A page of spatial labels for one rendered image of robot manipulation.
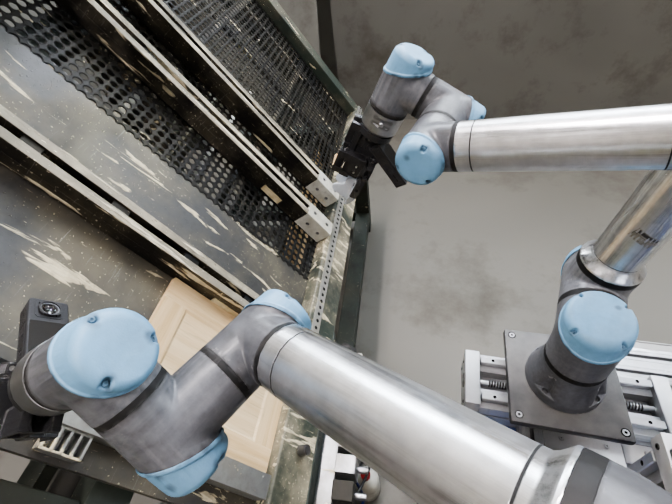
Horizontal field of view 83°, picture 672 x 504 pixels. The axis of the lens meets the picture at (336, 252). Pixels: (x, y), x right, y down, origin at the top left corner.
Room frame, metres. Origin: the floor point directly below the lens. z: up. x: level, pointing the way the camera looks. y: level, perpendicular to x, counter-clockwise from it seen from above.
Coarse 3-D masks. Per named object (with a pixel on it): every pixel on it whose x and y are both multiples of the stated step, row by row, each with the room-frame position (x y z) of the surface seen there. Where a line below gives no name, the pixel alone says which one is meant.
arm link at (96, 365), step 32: (96, 320) 0.21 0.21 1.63; (128, 320) 0.22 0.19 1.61; (64, 352) 0.18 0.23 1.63; (96, 352) 0.18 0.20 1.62; (128, 352) 0.19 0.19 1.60; (32, 384) 0.19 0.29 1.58; (64, 384) 0.17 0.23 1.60; (96, 384) 0.16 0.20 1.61; (128, 384) 0.17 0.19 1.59; (96, 416) 0.16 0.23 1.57
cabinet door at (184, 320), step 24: (168, 288) 0.62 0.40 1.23; (192, 288) 0.64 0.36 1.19; (168, 312) 0.56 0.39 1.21; (192, 312) 0.58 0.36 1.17; (216, 312) 0.61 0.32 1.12; (168, 336) 0.51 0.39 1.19; (192, 336) 0.53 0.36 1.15; (168, 360) 0.46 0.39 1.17; (240, 408) 0.42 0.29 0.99; (264, 408) 0.43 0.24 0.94; (240, 432) 0.37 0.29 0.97; (264, 432) 0.38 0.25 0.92; (240, 456) 0.32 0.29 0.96; (264, 456) 0.33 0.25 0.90
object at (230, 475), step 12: (72, 420) 0.31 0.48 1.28; (84, 432) 0.30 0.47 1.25; (96, 432) 0.30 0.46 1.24; (108, 444) 0.29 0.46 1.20; (228, 468) 0.28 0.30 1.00; (240, 468) 0.29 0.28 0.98; (252, 468) 0.29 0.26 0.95; (216, 480) 0.26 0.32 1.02; (228, 480) 0.26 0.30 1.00; (240, 480) 0.27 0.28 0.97; (252, 480) 0.27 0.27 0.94; (264, 480) 0.27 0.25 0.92; (240, 492) 0.25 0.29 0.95; (252, 492) 0.25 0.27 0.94; (264, 492) 0.25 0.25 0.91
